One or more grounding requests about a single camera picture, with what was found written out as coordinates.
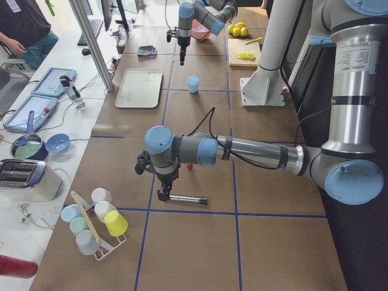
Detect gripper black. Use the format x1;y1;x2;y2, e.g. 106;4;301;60
166;27;190;65
135;151;180;201

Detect light blue cup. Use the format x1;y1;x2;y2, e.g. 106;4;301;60
186;75;199;93

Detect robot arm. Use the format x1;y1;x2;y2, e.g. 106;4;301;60
166;1;238;65
135;1;387;205

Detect pink bowl of ice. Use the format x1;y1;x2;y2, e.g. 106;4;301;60
191;19;211;41

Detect yellow plastic cup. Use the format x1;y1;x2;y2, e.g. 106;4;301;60
104;210;129;237

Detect white plastic cup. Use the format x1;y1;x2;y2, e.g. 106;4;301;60
94;200;117;224

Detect pink plastic cup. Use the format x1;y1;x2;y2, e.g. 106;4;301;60
91;187;112;204

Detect green plastic cup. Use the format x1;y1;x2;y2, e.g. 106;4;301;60
70;216;89;237

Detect grey-blue plastic cup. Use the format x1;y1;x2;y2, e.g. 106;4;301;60
75;229;99;255

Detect blue plastic cup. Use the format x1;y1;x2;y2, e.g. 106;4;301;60
60;204;82;223

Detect grey folded cloth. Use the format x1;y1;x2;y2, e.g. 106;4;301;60
137;45;157;58

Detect bamboo cutting board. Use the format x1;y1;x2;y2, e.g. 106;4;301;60
228;39;261;67

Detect yellow lemon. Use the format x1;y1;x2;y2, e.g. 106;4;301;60
235;22;246;28
232;27;241;37
240;27;249;38
227;24;234;34

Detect cream bear tray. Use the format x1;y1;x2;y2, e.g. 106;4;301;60
115;69;162;109

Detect lemon slices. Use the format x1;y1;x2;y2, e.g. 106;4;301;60
236;53;256;61

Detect yellow-green knife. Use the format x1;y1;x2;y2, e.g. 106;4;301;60
244;37;263;45

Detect black keyboard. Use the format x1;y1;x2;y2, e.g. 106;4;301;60
76;18;104;47

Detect black computer mouse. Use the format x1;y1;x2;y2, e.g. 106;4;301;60
81;48;91;56

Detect clear water bottle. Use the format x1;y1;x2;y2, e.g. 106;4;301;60
59;75;85;109

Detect blue small bowl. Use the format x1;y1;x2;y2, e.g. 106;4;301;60
45;133;70;154

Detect blue teach pendant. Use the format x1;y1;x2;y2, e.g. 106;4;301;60
31;67;76;98
4;95;58;133

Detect blue pot with lid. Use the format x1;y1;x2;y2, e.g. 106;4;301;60
10;110;48;161

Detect white toaster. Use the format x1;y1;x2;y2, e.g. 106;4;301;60
1;159;62;202

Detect seated person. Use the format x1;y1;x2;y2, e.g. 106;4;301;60
1;1;59;70

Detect red bottle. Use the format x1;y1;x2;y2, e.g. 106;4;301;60
1;255;38;279

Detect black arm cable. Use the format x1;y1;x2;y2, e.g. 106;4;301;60
184;105;331;169

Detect white wire cup rack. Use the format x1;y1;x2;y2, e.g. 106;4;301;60
70;191;127;261

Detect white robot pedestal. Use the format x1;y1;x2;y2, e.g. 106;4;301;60
240;0;303;107

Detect aluminium frame post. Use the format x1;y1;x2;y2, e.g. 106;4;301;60
69;0;115;92

